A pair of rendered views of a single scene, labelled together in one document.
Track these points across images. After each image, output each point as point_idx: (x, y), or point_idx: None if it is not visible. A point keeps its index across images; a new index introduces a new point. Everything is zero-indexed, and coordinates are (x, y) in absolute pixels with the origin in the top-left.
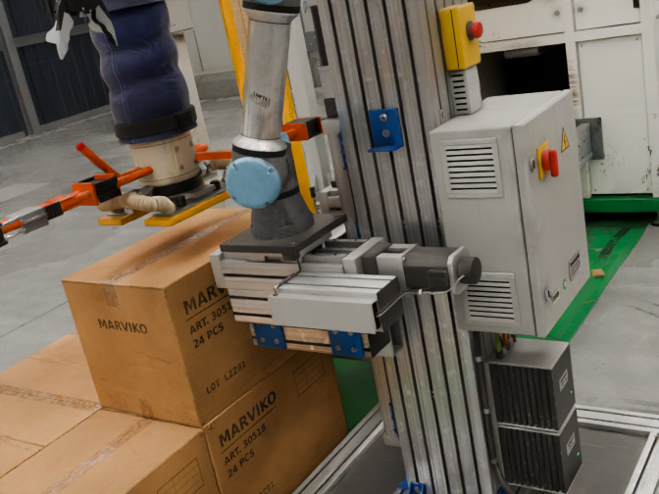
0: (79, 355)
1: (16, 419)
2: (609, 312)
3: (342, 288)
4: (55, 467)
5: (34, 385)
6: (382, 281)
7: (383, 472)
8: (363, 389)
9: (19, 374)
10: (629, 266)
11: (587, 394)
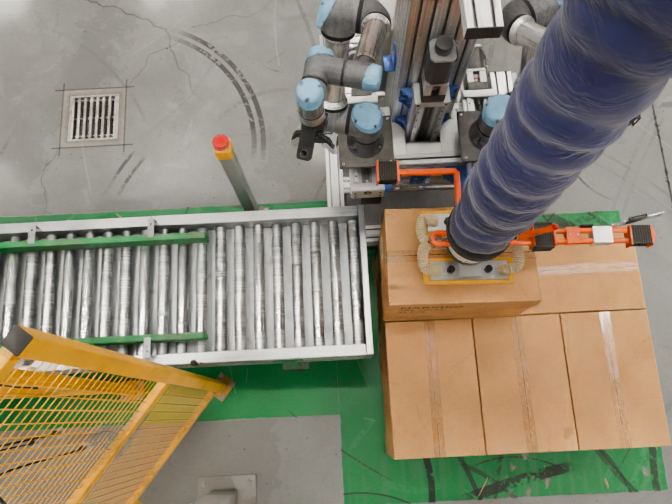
0: (469, 405)
1: (549, 364)
2: (135, 197)
3: (510, 89)
4: (568, 286)
5: (515, 398)
6: (498, 74)
7: (413, 205)
8: None
9: (509, 430)
10: (45, 209)
11: (252, 174)
